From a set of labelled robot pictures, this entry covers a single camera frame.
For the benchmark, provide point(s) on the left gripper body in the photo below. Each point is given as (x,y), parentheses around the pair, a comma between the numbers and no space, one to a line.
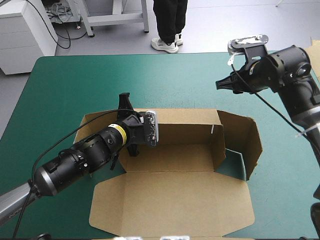
(136,131)

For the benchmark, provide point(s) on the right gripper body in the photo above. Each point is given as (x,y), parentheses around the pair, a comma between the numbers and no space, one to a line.
(255,76)

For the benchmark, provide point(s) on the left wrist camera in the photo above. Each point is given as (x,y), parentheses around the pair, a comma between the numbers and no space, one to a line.
(151,128)

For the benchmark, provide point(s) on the white table frame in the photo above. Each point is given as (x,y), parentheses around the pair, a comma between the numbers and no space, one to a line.
(112,20)

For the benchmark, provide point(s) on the white drawer cabinet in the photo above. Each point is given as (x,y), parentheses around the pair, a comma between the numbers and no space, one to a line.
(20,37)

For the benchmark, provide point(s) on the person's legs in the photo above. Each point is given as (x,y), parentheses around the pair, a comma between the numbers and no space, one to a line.
(170,20)

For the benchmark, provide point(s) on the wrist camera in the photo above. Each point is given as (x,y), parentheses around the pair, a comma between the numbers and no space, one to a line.
(151,128)
(247,41)

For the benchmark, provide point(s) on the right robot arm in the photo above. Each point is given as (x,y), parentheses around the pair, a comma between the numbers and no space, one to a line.
(297,82)

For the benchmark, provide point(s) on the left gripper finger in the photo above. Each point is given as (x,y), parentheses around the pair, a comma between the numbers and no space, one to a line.
(132,150)
(124,103)

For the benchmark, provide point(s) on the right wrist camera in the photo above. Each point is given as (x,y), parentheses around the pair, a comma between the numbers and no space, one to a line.
(247,41)

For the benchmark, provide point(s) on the brown cardboard box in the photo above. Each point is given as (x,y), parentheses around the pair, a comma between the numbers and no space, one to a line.
(175,200)

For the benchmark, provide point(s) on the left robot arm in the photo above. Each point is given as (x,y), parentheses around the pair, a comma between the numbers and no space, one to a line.
(75,160)

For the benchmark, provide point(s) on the brown cardboard sheet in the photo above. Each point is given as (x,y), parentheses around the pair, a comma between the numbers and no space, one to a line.
(315,53)

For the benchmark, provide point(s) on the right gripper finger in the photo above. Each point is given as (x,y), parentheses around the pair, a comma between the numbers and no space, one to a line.
(227,87)
(226,80)

